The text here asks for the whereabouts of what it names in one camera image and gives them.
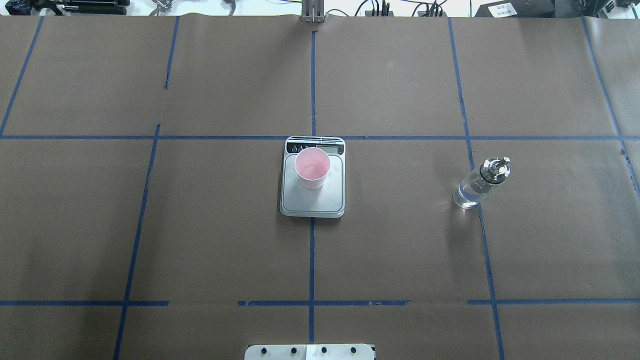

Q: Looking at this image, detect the silver digital kitchen scale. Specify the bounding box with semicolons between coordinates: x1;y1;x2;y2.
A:
279;136;346;218

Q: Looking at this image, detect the black folded tripod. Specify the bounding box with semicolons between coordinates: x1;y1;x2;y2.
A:
27;0;131;16

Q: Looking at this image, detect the clear glass sauce bottle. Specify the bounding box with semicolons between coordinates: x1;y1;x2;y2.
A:
452;156;512;209

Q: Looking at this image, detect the black power adapter box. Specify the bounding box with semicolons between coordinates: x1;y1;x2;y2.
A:
473;0;556;19

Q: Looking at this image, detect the pink plastic cup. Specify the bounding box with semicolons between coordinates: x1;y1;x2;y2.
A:
294;146;330;190

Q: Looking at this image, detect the aluminium frame post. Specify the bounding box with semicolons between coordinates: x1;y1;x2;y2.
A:
300;0;326;24

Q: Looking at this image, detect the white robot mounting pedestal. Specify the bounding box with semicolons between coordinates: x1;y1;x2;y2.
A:
244;343;377;360

